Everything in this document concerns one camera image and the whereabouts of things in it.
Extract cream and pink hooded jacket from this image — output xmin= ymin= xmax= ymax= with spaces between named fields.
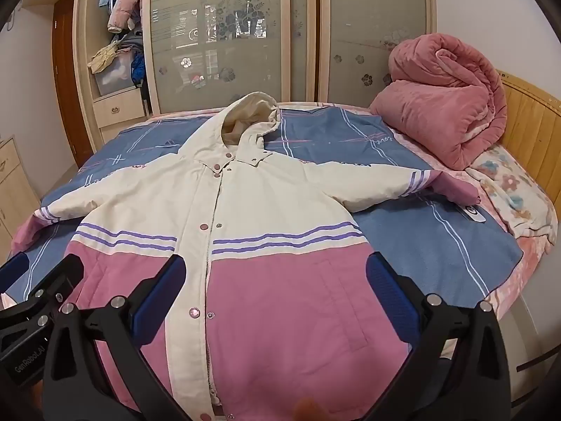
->
xmin=33 ymin=92 xmax=480 ymax=421

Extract grey folded clothes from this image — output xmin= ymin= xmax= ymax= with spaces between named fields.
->
xmin=116 ymin=31 xmax=144 ymax=54

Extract dark blue bag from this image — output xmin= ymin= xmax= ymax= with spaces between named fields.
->
xmin=130 ymin=50 xmax=147 ymax=89

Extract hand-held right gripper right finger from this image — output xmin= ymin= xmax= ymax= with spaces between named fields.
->
xmin=365 ymin=251 xmax=512 ymax=421

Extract light wooden cabinet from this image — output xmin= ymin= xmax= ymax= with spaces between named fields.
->
xmin=0 ymin=136 xmax=43 ymax=268

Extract yellow cloth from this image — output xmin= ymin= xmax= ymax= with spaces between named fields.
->
xmin=88 ymin=41 xmax=120 ymax=75

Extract light wooden wardrobe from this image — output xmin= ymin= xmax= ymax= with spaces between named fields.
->
xmin=72 ymin=0 xmax=439 ymax=152

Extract clear plastic storage box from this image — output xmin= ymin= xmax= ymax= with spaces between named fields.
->
xmin=94 ymin=59 xmax=135 ymax=96

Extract brown wooden door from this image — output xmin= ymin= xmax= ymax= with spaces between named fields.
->
xmin=52 ymin=0 xmax=82 ymax=168

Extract frosted floral sliding door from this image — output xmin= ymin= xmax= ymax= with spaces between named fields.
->
xmin=318 ymin=0 xmax=437 ymax=108
xmin=144 ymin=0 xmax=308 ymax=115

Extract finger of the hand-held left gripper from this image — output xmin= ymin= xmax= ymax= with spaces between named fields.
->
xmin=0 ymin=254 xmax=85 ymax=323
xmin=0 ymin=252 xmax=31 ymax=295

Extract rolled pink quilt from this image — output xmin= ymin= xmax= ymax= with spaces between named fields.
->
xmin=369 ymin=33 xmax=509 ymax=171

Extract wooden headboard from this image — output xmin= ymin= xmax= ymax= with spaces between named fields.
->
xmin=495 ymin=69 xmax=561 ymax=209

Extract white remote control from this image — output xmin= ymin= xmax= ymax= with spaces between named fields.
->
xmin=462 ymin=204 xmax=486 ymax=224

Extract blue striped bed blanket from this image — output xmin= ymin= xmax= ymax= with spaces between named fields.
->
xmin=2 ymin=102 xmax=524 ymax=312

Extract wardrobe drawer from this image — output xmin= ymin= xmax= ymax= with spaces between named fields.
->
xmin=93 ymin=92 xmax=148 ymax=131

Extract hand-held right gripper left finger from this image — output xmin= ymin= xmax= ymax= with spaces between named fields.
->
xmin=42 ymin=253 xmax=194 ymax=421

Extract floral pillow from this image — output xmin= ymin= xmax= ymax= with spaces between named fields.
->
xmin=465 ymin=145 xmax=559 ymax=255

